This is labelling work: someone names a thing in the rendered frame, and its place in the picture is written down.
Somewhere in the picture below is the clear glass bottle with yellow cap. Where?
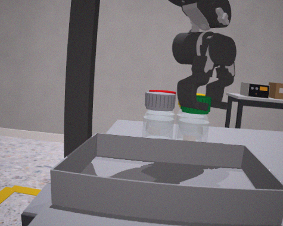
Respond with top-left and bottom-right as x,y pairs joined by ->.
175,93 -> 205,140

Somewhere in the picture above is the clear bottle with grey cap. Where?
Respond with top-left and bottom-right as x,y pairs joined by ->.
142,92 -> 176,140

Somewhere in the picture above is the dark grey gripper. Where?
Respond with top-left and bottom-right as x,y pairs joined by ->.
172,27 -> 237,111

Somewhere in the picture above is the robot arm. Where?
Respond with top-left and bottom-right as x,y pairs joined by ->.
169,0 -> 231,31

